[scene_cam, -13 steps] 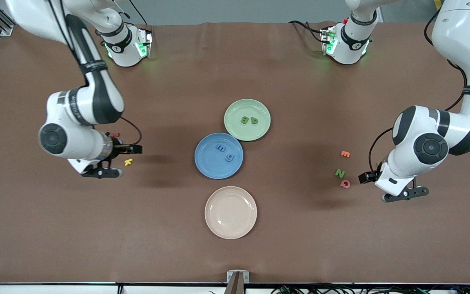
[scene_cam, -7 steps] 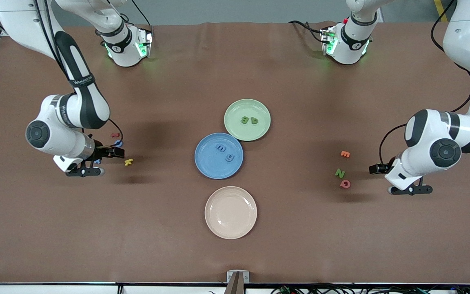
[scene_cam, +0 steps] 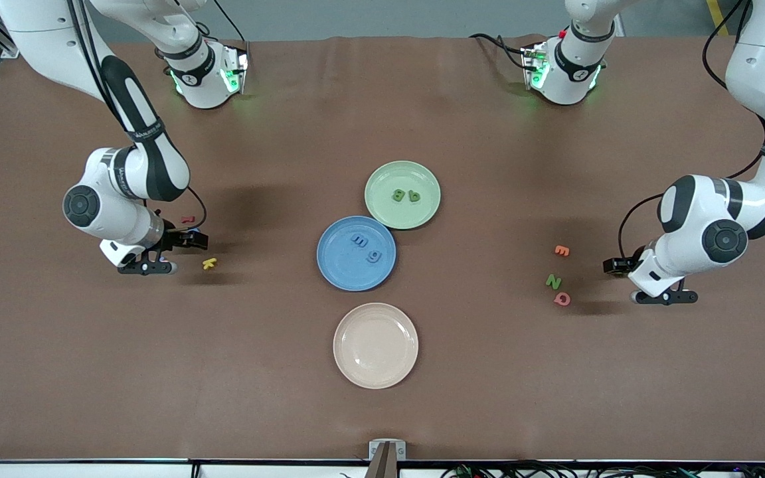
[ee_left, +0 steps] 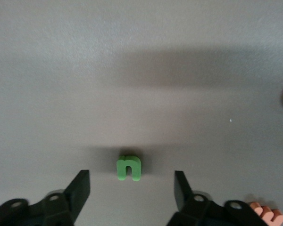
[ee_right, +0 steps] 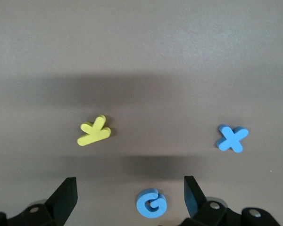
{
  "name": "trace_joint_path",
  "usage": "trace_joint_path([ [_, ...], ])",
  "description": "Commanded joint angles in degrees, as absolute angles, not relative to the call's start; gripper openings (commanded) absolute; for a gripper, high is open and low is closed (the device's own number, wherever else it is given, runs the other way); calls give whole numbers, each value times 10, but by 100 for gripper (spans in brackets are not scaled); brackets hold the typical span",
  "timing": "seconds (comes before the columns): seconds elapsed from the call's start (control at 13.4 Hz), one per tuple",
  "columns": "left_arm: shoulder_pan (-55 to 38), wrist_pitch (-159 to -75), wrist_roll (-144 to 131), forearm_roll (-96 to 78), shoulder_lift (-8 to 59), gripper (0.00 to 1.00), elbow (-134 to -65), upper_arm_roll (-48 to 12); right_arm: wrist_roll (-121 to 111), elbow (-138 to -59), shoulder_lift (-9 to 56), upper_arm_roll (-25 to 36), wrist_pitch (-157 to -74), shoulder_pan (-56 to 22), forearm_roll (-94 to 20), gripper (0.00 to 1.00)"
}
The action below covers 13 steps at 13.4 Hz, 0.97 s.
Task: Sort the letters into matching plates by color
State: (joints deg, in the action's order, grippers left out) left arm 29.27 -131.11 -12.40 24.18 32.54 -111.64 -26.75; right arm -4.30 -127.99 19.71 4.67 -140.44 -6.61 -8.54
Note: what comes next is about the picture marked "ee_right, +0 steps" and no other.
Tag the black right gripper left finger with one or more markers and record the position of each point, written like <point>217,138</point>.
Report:
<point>61,202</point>

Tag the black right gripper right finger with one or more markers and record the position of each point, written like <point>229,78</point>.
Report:
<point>197,202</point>

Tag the blue letter G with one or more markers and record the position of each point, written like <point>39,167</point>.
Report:
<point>141,204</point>

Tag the blue letter X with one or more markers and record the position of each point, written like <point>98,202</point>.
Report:
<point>232,139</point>

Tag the yellow letter K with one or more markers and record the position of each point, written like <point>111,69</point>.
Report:
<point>94,135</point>

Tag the brown table mat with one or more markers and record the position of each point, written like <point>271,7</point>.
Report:
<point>61,47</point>

